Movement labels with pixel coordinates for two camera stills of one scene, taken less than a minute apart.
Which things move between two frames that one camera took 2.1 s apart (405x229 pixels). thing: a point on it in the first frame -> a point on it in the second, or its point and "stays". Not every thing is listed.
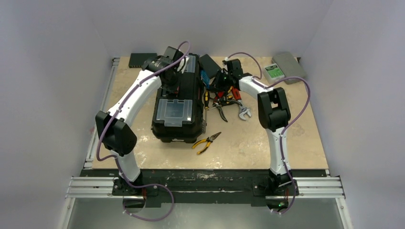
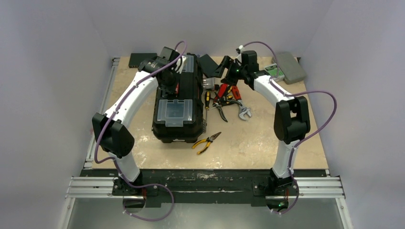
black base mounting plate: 259,187 stays
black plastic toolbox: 178,117 stays
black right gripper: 221,84 -> 224,65
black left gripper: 172,90 stays
